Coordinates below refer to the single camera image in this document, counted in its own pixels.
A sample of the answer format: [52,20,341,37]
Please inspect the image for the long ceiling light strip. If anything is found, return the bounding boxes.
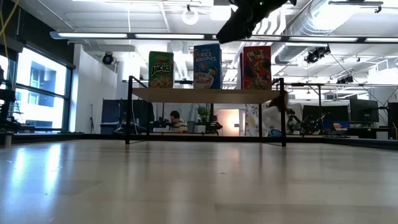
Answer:
[49,30,398,44]

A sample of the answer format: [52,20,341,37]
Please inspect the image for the green Apple Jacks cereal box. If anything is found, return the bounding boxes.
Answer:
[148,50,175,89]

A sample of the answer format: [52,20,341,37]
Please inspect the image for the red Froot Loops cereal box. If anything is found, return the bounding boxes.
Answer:
[239,45,272,91]

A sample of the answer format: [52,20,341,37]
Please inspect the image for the black computer monitor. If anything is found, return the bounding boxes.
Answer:
[302,105,349,123]
[349,98,379,124]

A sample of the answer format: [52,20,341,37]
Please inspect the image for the white ring lamp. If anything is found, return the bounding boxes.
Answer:
[181,7,200,26]

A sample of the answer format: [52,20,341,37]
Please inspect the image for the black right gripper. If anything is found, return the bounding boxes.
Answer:
[215,0,298,45]

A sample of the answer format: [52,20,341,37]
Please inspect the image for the silver ventilation duct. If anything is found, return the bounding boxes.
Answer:
[273,0,330,65]

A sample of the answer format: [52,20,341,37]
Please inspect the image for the large window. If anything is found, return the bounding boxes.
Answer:
[0,46,75,134]

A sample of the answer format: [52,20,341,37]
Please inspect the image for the person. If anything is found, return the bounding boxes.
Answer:
[169,110,189,134]
[262,90,293,138]

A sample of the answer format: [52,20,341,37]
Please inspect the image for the black screen panel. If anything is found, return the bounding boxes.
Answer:
[99,98,155,135]

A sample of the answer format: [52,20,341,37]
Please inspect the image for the blue Rice Krispies cereal box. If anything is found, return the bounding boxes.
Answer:
[193,43,223,90]

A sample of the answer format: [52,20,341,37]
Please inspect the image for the yellow hanging cable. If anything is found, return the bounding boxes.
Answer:
[0,0,20,58]

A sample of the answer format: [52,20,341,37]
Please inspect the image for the wooden shelf black legs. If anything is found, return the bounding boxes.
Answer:
[125,75,287,147]

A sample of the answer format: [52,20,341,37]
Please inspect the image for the green potted plant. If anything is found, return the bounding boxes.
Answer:
[197,105,211,125]

